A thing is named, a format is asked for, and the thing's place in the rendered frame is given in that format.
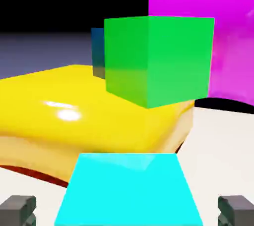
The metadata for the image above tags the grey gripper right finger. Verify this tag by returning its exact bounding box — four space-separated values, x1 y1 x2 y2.
217 195 254 226

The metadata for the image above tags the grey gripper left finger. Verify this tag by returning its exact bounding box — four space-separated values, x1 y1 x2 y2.
0 195 37 226

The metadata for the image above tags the small cyan cube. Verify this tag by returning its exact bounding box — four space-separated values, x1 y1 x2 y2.
54 152 204 226

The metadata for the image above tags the small green cube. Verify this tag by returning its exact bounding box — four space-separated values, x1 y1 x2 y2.
104 15 215 109

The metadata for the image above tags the small blue cube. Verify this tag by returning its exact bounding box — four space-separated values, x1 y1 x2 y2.
91 27 106 80

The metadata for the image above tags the large yellow box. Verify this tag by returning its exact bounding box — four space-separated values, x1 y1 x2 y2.
0 64 195 184

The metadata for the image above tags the large magenta box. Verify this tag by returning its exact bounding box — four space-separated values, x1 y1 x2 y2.
148 0 254 107

